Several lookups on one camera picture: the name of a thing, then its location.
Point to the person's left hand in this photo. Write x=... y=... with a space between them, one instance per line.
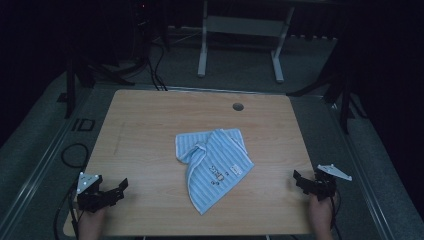
x=90 y=225

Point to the dark equipment rack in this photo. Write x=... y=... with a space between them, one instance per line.
x=143 y=30

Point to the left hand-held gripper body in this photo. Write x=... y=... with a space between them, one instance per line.
x=87 y=196

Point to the person's right hand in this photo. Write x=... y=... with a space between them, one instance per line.
x=320 y=215

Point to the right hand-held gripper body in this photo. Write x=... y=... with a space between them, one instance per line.
x=325 y=186

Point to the blue striped towel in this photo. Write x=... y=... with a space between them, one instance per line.
x=216 y=166

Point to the white desk frame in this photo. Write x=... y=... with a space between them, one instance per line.
x=245 y=26

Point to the black metal stand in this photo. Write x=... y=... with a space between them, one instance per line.
x=345 y=106
x=70 y=90

